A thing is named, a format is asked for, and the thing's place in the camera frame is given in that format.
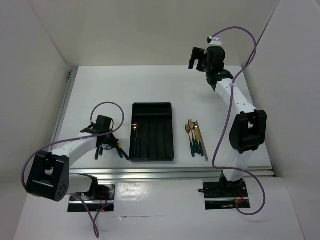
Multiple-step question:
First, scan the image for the gold spoon green handle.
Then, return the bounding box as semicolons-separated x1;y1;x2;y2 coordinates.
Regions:
132;123;140;156

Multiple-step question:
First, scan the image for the green handled utensil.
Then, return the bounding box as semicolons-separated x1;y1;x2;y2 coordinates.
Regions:
94;146;100;160

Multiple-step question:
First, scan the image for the green handled knife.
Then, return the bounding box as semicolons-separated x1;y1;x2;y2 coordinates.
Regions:
116;143;130;161

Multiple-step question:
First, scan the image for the green handled fork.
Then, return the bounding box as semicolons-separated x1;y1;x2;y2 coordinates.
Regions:
99;145;104;156

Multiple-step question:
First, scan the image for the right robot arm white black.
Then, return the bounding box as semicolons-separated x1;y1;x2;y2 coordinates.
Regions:
188;46;267;196

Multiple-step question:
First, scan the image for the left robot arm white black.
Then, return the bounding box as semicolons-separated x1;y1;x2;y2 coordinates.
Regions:
21;66;192;202

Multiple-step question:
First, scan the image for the black cutlery tray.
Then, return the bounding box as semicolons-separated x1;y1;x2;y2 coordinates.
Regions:
129;102;175;163

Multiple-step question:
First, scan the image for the gold spoon on right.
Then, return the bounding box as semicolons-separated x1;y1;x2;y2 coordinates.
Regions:
188;119;201;155

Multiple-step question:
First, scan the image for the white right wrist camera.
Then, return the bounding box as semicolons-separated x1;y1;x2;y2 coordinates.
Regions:
207;36;222;47

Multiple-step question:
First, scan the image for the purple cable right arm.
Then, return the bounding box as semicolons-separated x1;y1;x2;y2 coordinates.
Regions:
211;26;266;216

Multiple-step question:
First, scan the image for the gold fork green handle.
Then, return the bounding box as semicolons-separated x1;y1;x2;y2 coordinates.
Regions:
188;119;198;154
184;123;195;158

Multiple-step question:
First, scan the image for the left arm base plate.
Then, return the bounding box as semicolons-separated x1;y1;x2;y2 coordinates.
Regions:
67;184;116;213

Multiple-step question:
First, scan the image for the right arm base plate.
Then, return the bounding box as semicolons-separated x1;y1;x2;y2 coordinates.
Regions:
198;181;251;210

